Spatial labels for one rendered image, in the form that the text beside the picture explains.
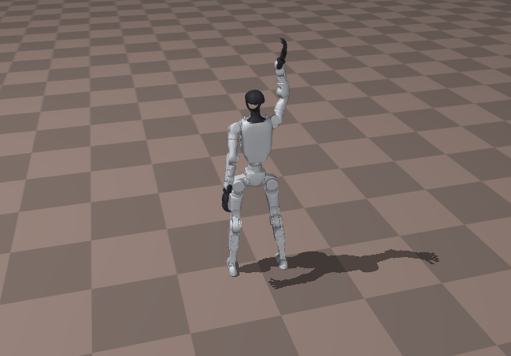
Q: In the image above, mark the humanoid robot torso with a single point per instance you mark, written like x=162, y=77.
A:
x=255, y=144

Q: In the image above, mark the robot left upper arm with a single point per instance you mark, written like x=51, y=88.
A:
x=233, y=131

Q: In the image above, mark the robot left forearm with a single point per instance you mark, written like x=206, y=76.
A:
x=229, y=174

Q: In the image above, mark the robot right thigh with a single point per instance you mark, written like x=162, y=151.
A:
x=272, y=195

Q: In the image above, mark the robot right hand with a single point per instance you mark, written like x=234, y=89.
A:
x=283, y=54

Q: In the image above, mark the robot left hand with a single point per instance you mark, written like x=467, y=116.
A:
x=225, y=197

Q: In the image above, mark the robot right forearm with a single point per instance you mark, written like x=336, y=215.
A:
x=282, y=81

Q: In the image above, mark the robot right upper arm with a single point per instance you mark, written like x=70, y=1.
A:
x=280, y=106

